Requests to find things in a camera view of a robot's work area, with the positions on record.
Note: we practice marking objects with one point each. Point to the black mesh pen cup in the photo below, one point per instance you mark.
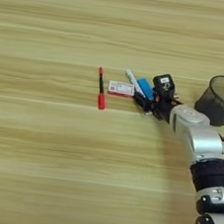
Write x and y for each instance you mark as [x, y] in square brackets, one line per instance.
[218, 102]

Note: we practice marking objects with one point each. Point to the blue eraser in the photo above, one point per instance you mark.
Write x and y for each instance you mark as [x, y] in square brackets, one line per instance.
[146, 88]

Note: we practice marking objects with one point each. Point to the red marker pen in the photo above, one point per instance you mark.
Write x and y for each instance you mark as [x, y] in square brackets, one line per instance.
[101, 97]

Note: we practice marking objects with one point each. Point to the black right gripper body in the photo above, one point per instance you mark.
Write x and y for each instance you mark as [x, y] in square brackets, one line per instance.
[162, 107]

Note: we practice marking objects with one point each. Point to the black box with white label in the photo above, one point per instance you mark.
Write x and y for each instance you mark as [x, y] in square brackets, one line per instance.
[164, 84]

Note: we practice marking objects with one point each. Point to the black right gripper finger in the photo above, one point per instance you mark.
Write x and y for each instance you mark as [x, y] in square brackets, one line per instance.
[141, 101]
[176, 98]

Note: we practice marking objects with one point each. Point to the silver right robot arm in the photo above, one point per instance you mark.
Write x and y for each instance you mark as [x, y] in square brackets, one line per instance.
[200, 141]

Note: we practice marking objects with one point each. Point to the small red white box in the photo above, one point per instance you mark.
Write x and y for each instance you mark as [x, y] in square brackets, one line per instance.
[121, 89]

